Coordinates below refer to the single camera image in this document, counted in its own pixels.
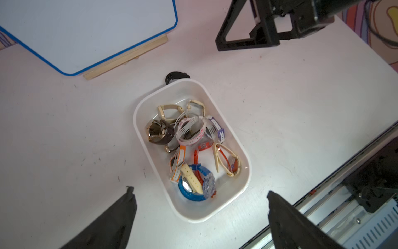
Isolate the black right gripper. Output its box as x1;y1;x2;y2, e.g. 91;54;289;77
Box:
215;0;335;52

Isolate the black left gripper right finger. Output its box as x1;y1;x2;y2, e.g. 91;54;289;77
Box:
267;191;342;249

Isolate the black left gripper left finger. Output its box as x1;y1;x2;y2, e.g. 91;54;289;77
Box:
62;186;137;249

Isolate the beige thin strap watch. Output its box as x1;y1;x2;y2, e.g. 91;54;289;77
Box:
212;143;241;177

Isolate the black smart watch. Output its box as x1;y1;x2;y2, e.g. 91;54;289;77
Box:
165;71;190;85

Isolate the white orange strap watch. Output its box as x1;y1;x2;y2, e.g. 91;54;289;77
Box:
170;145;186;183

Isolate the blue transparent watch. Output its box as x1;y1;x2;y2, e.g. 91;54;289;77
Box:
178;164;216;202

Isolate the brown purple strap watch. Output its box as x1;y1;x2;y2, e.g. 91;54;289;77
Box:
146;120;175;145

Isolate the red transparent watch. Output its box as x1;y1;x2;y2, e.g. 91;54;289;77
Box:
192;142;217;199

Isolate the cream square face watch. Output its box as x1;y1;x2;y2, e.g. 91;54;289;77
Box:
157;104;184;124

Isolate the white plastic storage box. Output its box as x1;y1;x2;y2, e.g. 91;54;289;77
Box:
133;78;252;224

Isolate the wooden board easel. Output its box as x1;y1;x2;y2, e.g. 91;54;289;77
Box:
83;34;169;81

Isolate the white board blue rim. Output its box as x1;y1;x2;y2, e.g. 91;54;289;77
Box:
1;0;178;76

